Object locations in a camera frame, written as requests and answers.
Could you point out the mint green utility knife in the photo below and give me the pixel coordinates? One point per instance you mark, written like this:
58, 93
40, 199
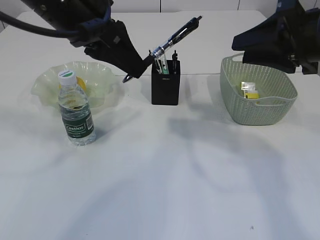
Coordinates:
165, 69

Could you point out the clear plastic ruler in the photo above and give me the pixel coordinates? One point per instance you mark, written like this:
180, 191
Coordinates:
163, 59

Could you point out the yellow packaging waste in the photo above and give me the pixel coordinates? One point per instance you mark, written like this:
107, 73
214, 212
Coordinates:
249, 90

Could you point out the black square pen holder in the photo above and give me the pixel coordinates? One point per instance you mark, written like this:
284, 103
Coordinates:
165, 88

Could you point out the translucent green ruffled plate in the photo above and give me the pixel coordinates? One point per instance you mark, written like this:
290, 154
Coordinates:
101, 85

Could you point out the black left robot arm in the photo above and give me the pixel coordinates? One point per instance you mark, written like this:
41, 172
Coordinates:
65, 15

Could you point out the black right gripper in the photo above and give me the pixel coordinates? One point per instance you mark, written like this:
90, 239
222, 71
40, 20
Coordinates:
288, 39

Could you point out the yellow pear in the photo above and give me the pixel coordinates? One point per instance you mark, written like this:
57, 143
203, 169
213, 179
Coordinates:
81, 83

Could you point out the clear water bottle green label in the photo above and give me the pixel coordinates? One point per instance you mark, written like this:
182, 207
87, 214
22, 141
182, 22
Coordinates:
75, 110

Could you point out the black gel pen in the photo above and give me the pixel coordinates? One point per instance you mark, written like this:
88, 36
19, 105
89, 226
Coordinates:
159, 51

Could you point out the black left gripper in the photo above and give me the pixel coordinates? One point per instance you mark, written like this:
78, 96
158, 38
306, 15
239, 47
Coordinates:
108, 41

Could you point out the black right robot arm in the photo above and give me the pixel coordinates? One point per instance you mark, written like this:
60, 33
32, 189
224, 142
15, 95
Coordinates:
288, 39

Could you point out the green woven plastic basket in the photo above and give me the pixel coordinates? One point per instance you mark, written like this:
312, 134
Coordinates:
277, 93

